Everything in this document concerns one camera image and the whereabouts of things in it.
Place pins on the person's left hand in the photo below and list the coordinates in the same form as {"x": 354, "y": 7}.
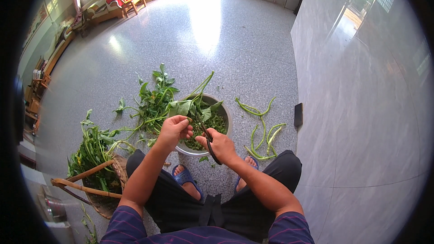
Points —
{"x": 171, "y": 132}

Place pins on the person's right hand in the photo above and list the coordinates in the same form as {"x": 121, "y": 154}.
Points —
{"x": 222, "y": 147}

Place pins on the black scissors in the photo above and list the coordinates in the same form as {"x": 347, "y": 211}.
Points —
{"x": 204, "y": 130}

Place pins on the leafy green vegetable stem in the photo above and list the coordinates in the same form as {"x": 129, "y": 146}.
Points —
{"x": 183, "y": 107}

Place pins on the small fallen green leaf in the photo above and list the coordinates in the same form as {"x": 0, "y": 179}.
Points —
{"x": 203, "y": 159}

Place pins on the chopped green vegetable pieces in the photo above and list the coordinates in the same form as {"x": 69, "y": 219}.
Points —
{"x": 215, "y": 123}

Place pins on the metal bowl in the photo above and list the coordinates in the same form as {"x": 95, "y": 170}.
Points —
{"x": 228, "y": 115}

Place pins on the heap of leafy greens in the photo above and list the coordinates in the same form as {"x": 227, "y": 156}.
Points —
{"x": 154, "y": 103}

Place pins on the short thick green stalk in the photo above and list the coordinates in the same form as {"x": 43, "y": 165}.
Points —
{"x": 257, "y": 156}

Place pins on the thin green stalk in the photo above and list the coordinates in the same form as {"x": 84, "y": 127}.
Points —
{"x": 263, "y": 135}

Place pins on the curved green stalk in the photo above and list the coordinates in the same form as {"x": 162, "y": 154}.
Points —
{"x": 252, "y": 111}

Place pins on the forked green stalk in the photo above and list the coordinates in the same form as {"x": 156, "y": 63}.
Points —
{"x": 273, "y": 134}

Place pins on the person's legs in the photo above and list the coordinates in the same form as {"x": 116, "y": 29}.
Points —
{"x": 176, "y": 203}

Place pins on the bundle of leafy greens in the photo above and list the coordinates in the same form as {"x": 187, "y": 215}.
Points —
{"x": 93, "y": 149}

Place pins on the black phone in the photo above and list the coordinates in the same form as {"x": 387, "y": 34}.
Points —
{"x": 298, "y": 115}

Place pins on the person's body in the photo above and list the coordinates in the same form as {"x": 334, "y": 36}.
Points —
{"x": 135, "y": 228}

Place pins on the loose green sprigs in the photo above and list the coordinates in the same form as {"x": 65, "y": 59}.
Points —
{"x": 90, "y": 227}

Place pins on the metal pot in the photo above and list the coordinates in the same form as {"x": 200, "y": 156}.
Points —
{"x": 54, "y": 206}

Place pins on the long wooden bench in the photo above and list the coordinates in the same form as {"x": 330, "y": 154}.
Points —
{"x": 57, "y": 49}

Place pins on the cluttered wooden shelf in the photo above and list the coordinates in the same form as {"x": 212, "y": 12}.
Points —
{"x": 35, "y": 91}

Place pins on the wooden sofa with cushions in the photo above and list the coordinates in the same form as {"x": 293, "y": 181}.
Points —
{"x": 100, "y": 8}

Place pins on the framed wall picture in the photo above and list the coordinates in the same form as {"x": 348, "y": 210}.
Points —
{"x": 35, "y": 23}

